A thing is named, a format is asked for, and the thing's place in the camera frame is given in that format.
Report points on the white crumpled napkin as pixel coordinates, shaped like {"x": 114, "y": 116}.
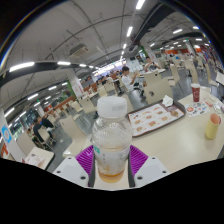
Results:
{"x": 167, "y": 101}

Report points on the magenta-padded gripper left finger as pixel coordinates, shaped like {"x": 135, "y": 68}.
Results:
{"x": 71, "y": 170}

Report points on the ceiling air conditioner unit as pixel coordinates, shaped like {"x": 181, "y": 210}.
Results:
{"x": 79, "y": 50}

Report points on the white cafeteria table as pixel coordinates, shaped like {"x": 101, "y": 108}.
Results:
{"x": 41, "y": 156}

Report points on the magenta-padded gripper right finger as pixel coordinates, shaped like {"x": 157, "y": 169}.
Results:
{"x": 151, "y": 170}

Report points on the beige cafeteria chairs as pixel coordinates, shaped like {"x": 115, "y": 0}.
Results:
{"x": 71, "y": 128}

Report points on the yellow mug pink inside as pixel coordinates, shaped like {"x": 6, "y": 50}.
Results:
{"x": 212, "y": 128}

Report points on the clear drink bottle white cap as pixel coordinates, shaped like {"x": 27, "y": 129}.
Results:
{"x": 111, "y": 140}

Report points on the colourful printed flyer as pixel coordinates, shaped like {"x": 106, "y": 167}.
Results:
{"x": 197, "y": 109}

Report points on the brown food tray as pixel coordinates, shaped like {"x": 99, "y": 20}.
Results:
{"x": 153, "y": 120}

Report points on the ceiling strip lights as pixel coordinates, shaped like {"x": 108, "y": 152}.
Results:
{"x": 21, "y": 66}

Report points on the person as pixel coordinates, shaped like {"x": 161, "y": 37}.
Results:
{"x": 151, "y": 65}
{"x": 39, "y": 128}
{"x": 127, "y": 80}

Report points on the red paper cup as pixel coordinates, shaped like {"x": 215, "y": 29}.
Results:
{"x": 195, "y": 93}

